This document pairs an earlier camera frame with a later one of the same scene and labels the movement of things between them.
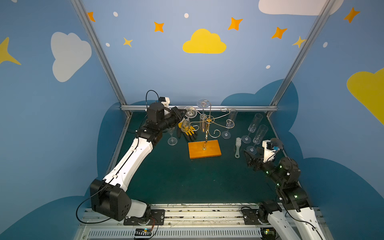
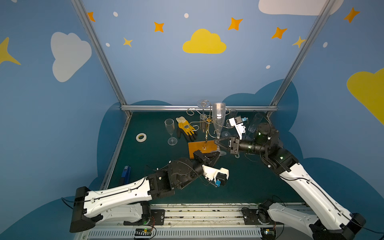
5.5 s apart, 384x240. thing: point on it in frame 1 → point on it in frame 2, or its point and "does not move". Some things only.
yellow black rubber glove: [189, 132] does not move
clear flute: [203, 103] does not move
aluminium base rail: [223, 222] does not move
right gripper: [254, 160] → [234, 145]
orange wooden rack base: [196, 149] does not move
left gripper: [177, 113] → [205, 157]
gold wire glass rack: [210, 119] does not move
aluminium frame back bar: [233, 107] does not move
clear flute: [172, 141] does not move
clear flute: [190, 112] → [218, 111]
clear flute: [232, 116] → [221, 118]
